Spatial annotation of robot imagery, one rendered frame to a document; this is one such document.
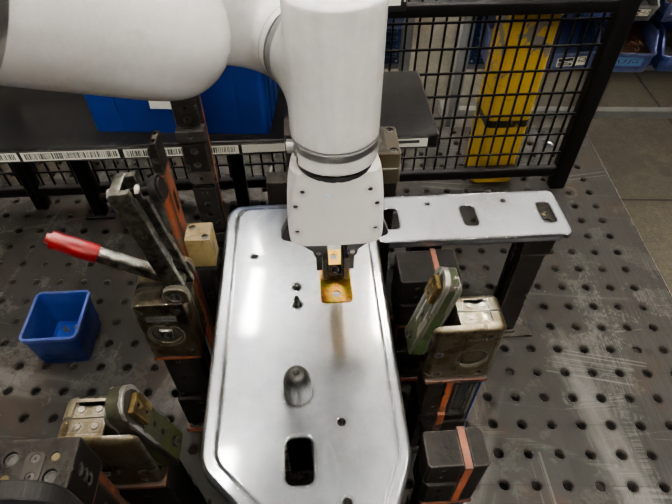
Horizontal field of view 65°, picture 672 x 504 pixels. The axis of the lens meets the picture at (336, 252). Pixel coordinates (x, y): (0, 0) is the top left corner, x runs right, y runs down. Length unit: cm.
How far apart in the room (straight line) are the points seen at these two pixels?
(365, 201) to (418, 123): 44
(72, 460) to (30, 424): 56
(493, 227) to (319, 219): 35
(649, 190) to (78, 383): 241
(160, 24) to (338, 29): 14
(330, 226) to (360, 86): 17
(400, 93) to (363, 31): 62
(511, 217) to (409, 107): 29
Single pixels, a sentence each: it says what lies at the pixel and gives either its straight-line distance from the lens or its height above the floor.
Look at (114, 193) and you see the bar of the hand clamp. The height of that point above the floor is 121.
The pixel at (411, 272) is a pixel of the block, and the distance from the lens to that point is 76.
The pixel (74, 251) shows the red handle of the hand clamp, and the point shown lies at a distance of 64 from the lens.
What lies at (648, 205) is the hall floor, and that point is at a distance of 268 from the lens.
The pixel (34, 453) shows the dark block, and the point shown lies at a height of 112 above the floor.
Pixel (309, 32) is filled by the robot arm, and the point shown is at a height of 138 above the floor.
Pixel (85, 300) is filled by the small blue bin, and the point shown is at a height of 79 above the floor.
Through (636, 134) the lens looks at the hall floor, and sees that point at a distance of 311.
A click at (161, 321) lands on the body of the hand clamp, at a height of 102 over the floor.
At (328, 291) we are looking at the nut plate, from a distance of 63.
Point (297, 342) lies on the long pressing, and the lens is 66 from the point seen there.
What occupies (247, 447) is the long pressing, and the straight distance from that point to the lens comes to 61.
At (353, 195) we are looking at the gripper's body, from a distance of 52.
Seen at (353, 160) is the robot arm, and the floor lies 126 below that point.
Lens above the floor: 155
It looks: 47 degrees down
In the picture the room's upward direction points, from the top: straight up
